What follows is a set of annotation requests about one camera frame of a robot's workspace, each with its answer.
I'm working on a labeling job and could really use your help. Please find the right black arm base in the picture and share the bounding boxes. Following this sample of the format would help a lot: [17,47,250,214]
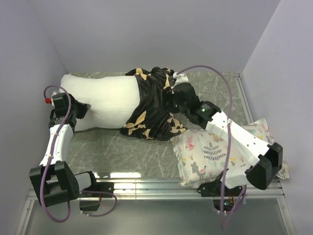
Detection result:
[197,180,243,213]

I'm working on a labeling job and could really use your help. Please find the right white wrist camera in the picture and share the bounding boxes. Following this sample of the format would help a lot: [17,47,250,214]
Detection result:
[173,72,189,86]

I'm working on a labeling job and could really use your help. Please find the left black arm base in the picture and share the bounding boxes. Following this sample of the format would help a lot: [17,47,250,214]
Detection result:
[78,182,117,217]

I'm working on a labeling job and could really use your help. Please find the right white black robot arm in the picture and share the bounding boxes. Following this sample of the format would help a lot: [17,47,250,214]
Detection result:
[172,82,283,196]

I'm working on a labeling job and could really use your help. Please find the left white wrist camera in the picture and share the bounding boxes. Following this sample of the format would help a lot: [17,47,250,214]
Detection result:
[45,90,61,106]

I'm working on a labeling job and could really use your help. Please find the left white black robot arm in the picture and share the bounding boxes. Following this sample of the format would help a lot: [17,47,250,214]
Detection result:
[29,93,99,207]

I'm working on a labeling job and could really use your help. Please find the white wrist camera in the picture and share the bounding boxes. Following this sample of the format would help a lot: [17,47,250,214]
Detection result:
[173,72,189,86]
[45,90,61,106]

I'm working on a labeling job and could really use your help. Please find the white floral printed pillow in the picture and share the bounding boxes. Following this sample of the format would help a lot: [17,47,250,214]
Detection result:
[171,118,290,188]

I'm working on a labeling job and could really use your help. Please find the aluminium mounting rail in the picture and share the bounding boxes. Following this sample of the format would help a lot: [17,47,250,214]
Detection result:
[97,178,285,200]

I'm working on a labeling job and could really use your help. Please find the black pillowcase with tan flowers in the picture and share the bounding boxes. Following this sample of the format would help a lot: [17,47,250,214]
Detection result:
[120,67,187,141]

